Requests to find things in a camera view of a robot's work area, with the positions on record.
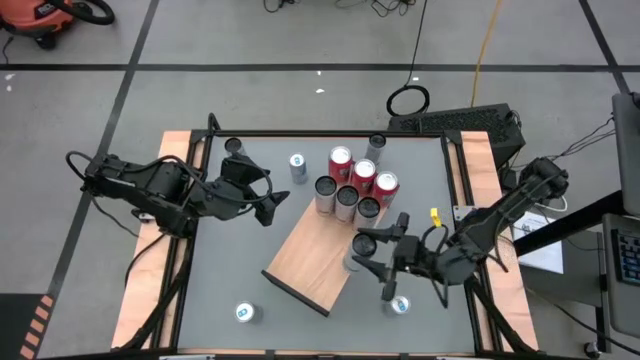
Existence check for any orange shop vacuum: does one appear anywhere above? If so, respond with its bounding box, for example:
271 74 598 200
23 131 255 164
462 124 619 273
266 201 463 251
0 0 76 50

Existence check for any black orange striped floor mat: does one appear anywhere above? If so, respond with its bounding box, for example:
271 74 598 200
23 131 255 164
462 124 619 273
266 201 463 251
0 293 55 360

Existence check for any wooden table side board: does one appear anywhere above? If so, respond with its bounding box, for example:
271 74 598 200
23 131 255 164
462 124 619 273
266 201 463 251
110 130 194 350
459 130 540 351

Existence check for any red Fanta soda can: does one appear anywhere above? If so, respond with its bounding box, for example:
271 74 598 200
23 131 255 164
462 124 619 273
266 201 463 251
370 170 401 209
349 158 377 196
327 145 355 187

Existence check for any black floor cable bundle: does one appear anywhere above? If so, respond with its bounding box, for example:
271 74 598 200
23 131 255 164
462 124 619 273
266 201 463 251
262 0 301 14
334 0 419 19

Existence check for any white Celsius Peach Vibe can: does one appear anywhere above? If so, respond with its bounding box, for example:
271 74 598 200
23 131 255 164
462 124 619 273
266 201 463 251
314 175 339 217
334 184 361 224
352 196 382 231

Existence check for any white paper sheet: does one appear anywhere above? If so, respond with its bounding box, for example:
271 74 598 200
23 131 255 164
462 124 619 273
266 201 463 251
514 212 565 275

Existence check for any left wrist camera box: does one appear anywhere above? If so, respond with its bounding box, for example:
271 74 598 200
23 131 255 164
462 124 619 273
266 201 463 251
222 154 274 187

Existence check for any yellow extension cable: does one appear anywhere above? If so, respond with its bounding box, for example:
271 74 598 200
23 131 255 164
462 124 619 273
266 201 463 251
469 0 504 109

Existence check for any blue silver Red Bull can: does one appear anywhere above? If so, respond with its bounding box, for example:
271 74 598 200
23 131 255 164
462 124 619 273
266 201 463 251
233 300 264 325
288 152 308 185
383 294 412 317

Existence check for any grey metal cart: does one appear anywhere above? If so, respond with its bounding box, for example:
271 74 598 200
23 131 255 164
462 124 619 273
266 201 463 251
519 212 640 359

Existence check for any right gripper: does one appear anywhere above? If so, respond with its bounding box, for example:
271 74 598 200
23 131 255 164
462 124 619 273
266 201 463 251
351 212 437 303

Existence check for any wooden shelf with black frame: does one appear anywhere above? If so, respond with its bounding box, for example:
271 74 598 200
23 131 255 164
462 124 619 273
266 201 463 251
261 189 396 318

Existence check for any black aluminium table frame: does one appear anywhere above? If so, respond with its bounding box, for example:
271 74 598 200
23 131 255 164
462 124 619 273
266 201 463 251
117 112 539 360

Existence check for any grey computer monitor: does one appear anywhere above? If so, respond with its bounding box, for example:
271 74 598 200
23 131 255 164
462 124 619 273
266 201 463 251
611 91 640 217

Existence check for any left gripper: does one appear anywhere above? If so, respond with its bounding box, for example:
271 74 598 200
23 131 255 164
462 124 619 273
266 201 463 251
202 177 291 228

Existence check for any black vacuum hose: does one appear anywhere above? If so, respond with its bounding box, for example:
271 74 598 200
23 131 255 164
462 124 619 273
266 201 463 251
47 0 116 26

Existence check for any black coiled floor cable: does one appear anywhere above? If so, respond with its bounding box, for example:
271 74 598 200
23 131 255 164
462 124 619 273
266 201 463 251
385 0 431 118

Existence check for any black keyboard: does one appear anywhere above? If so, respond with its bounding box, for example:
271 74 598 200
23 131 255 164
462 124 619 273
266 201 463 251
610 228 640 287

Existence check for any black diagonal bar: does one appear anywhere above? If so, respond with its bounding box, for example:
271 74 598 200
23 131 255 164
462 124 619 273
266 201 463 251
514 189 626 257

